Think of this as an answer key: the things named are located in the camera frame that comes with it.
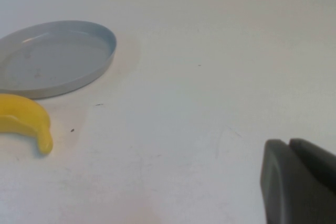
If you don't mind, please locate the yellow plastic banana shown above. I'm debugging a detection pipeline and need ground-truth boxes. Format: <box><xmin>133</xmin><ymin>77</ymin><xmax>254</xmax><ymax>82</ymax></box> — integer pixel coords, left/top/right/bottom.
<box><xmin>0</xmin><ymin>93</ymin><xmax>54</xmax><ymax>156</ymax></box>

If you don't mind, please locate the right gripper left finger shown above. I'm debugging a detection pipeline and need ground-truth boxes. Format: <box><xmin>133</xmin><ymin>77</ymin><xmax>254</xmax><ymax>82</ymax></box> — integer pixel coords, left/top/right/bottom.
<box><xmin>259</xmin><ymin>139</ymin><xmax>336</xmax><ymax>224</ymax></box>

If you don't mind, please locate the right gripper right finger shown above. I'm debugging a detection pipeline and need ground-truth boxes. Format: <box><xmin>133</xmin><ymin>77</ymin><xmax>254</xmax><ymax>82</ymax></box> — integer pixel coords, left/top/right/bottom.
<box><xmin>289</xmin><ymin>138</ymin><xmax>336</xmax><ymax>189</ymax></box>

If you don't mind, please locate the grey-blue round plate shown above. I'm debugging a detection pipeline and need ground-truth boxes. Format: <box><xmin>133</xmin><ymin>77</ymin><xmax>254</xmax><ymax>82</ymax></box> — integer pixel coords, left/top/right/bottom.
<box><xmin>0</xmin><ymin>20</ymin><xmax>117</xmax><ymax>100</ymax></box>

